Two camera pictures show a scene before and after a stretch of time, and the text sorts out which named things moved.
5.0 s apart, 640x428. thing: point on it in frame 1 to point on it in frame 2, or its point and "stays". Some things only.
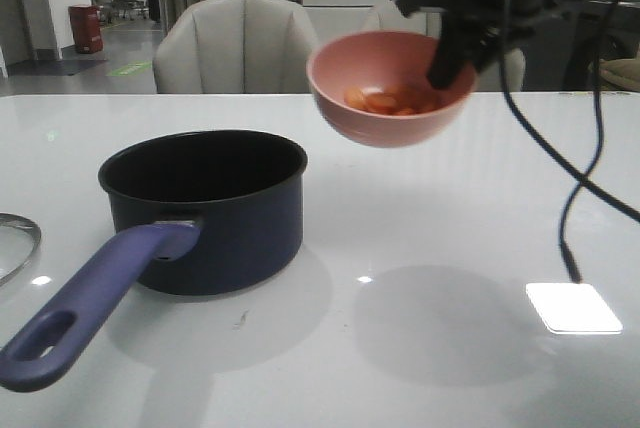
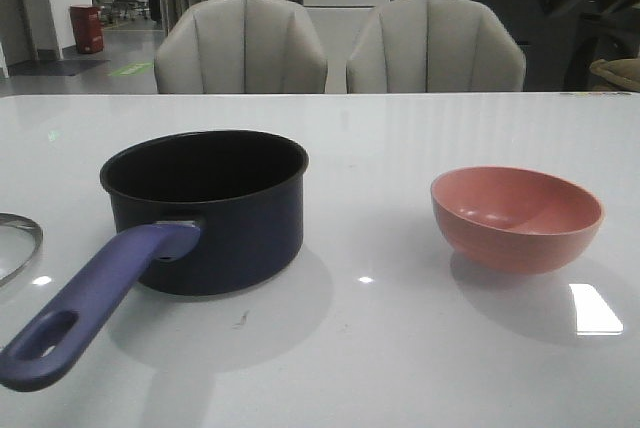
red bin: [85, 20] stays
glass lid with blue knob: [19, 239] stays
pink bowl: [373, 88] to [516, 220]
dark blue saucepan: [194, 213] stays
